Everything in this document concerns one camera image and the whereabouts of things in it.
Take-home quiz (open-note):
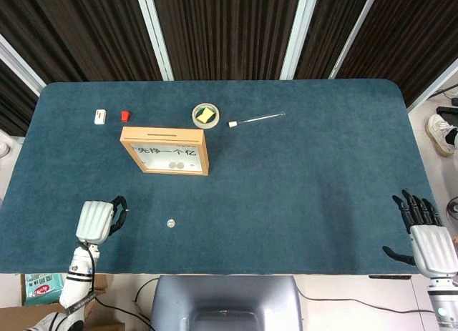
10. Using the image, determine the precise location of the looped cable beside torso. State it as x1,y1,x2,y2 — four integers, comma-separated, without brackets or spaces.
133,277,161,321

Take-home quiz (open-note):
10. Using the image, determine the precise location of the black flat floor device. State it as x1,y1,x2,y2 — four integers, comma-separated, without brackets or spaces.
435,97,458,116

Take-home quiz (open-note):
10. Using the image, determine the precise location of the white partition frame post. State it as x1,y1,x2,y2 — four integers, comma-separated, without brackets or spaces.
278,0,321,81
135,0,175,81
0,34,47,96
328,0,382,80
406,57,458,112

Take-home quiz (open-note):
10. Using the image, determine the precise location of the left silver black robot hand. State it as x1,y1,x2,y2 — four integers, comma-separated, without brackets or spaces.
74,195,129,245

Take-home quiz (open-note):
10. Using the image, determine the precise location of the blue table cloth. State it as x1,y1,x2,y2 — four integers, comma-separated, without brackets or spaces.
0,79,455,277

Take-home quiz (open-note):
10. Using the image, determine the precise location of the green tissue pack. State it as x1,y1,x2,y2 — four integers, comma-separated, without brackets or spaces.
24,272,65,306

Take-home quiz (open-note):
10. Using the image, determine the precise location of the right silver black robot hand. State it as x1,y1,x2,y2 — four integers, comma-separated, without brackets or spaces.
381,189,458,278

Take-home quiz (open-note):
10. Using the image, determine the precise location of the thin black floor cable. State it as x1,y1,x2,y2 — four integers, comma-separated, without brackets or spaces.
296,287,436,314

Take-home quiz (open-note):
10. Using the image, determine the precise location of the glass test tube white stopper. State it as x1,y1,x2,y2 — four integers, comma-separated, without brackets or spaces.
228,111,286,129

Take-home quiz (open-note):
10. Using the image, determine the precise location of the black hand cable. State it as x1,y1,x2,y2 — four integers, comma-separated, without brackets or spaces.
82,241,153,323

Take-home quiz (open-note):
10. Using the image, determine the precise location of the wooden coin box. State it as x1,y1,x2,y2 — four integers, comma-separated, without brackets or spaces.
119,126,210,177

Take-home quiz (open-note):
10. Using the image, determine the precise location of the brown cardboard box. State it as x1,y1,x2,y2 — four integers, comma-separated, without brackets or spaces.
0,273,126,331

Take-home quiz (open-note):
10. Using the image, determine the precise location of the beige tape roll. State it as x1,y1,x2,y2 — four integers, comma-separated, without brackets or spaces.
191,102,220,129

